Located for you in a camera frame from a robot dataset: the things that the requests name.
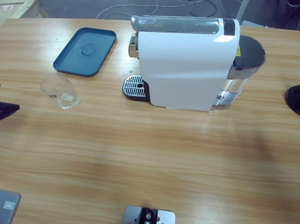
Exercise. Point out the clear glass cup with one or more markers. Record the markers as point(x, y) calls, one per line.
point(63, 95)

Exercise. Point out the silver coffee machine lever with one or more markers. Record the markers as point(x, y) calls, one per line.
point(175, 24)

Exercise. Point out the white capsule coffee machine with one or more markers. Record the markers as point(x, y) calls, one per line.
point(183, 66)

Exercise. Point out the wooden crate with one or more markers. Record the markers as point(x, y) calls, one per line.
point(20, 6)

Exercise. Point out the blue plastic tray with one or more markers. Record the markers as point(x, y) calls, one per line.
point(87, 51)

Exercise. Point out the clear water tank black lid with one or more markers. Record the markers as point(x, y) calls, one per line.
point(250, 50)

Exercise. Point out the silver grate drip tray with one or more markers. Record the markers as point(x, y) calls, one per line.
point(134, 85)

